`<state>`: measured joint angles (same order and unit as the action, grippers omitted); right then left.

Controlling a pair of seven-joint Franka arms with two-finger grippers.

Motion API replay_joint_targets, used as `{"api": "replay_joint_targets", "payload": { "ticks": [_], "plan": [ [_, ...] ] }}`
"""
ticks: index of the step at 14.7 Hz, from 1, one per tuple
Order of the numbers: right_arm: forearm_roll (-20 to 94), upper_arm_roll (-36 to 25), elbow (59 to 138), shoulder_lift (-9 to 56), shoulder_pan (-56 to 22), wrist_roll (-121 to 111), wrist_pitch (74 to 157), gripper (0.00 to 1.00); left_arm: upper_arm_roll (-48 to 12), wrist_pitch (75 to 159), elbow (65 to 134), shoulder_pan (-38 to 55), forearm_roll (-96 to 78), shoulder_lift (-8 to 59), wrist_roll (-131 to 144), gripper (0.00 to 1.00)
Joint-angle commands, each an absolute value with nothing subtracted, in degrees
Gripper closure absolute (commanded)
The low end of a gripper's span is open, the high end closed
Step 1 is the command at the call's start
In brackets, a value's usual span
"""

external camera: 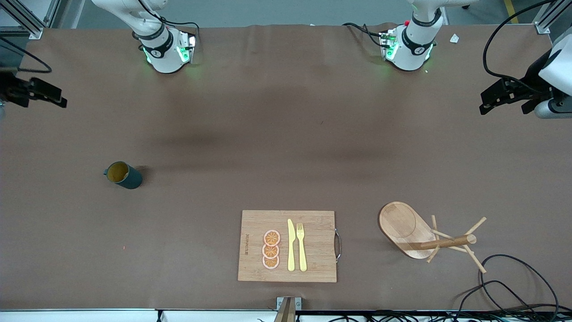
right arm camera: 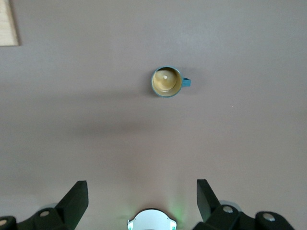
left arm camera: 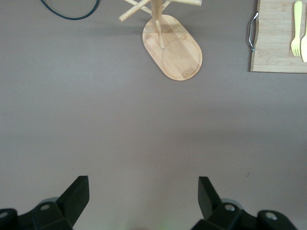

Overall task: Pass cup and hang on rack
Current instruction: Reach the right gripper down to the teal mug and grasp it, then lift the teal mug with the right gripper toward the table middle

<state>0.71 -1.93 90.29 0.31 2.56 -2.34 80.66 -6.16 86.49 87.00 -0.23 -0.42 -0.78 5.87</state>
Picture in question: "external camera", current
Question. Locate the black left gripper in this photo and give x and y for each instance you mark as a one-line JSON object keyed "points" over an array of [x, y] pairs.
{"points": [[534, 73]]}

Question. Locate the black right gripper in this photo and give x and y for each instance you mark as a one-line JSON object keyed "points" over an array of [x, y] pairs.
{"points": [[10, 89]]}

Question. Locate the dark teal cup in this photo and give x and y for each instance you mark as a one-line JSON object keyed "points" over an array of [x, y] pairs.
{"points": [[129, 179]]}

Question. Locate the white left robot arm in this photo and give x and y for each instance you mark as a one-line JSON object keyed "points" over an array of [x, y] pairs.
{"points": [[413, 49]]}

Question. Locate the wooden mug rack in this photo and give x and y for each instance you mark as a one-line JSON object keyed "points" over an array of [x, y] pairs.
{"points": [[397, 223]]}

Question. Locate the white paper scrap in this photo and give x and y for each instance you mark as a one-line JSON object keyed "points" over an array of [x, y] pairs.
{"points": [[454, 38]]}

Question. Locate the brown table cover sheet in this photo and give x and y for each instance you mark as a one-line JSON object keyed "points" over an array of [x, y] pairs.
{"points": [[178, 232]]}

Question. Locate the bamboo cutting board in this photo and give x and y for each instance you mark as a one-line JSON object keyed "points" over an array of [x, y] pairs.
{"points": [[317, 241]]}

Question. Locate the yellow plastic fork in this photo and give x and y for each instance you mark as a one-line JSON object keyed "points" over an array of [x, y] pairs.
{"points": [[302, 255]]}

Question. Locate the yellow plastic knife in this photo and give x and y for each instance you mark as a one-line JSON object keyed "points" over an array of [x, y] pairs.
{"points": [[291, 250]]}

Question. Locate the toy orange slice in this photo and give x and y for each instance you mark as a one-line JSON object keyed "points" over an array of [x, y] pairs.
{"points": [[271, 237], [271, 263], [270, 251]]}

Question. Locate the aluminium frame post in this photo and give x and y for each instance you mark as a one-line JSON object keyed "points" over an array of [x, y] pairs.
{"points": [[31, 24], [547, 20]]}

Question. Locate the metal table bracket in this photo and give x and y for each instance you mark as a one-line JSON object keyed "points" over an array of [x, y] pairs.
{"points": [[288, 306]]}

